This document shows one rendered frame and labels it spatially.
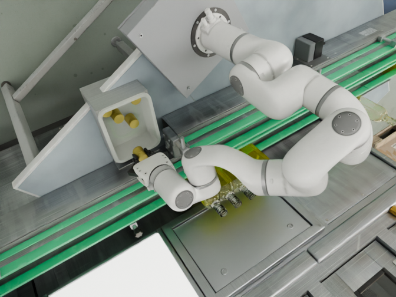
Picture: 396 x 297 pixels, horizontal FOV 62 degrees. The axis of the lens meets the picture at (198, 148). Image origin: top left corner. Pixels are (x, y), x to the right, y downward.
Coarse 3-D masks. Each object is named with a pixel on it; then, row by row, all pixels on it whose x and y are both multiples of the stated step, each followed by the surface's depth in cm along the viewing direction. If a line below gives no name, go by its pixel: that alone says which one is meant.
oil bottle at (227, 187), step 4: (216, 168) 116; (220, 172) 114; (220, 176) 113; (224, 176) 113; (220, 180) 112; (224, 180) 111; (228, 180) 111; (220, 184) 110; (224, 184) 110; (228, 184) 110; (232, 184) 111; (220, 188) 109; (224, 188) 109; (228, 188) 109; (232, 188) 110; (220, 192) 109; (224, 192) 109; (228, 192) 109; (220, 196) 111; (224, 196) 109
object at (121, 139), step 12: (144, 96) 100; (108, 108) 95; (120, 108) 106; (132, 108) 109; (144, 108) 108; (108, 120) 106; (144, 120) 114; (156, 120) 108; (108, 132) 109; (120, 132) 111; (132, 132) 114; (144, 132) 117; (156, 132) 111; (108, 144) 103; (120, 144) 114; (132, 144) 114; (144, 144) 114; (156, 144) 114; (120, 156) 111; (132, 156) 111
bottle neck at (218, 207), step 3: (216, 201) 107; (213, 204) 107; (216, 204) 107; (219, 204) 106; (213, 207) 107; (216, 207) 106; (219, 207) 105; (222, 207) 105; (216, 210) 106; (219, 210) 105; (222, 210) 105; (225, 210) 105; (219, 213) 105; (222, 213) 107; (225, 213) 106; (222, 216) 106
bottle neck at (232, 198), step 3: (231, 192) 109; (228, 195) 109; (231, 195) 108; (234, 195) 109; (228, 198) 109; (231, 198) 108; (234, 198) 108; (237, 198) 108; (231, 201) 108; (234, 201) 107; (237, 201) 107; (240, 201) 107; (234, 204) 107; (237, 204) 108; (240, 204) 108; (237, 207) 108
